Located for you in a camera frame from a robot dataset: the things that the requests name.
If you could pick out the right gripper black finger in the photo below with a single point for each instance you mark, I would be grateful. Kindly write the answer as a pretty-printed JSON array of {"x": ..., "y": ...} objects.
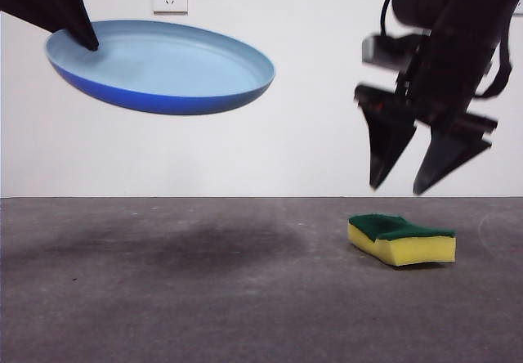
[
  {"x": 445, "y": 154},
  {"x": 386, "y": 142}
]

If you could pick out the yellow sponge with green pad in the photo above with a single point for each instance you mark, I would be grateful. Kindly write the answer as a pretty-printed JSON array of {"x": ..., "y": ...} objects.
[{"x": 412, "y": 250}]

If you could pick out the light blue round plate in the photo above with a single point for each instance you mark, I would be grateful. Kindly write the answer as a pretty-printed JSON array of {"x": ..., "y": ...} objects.
[{"x": 171, "y": 66}]

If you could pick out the right wrist grey camera box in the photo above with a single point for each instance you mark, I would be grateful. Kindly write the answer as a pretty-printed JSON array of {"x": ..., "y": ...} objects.
[{"x": 384, "y": 50}]

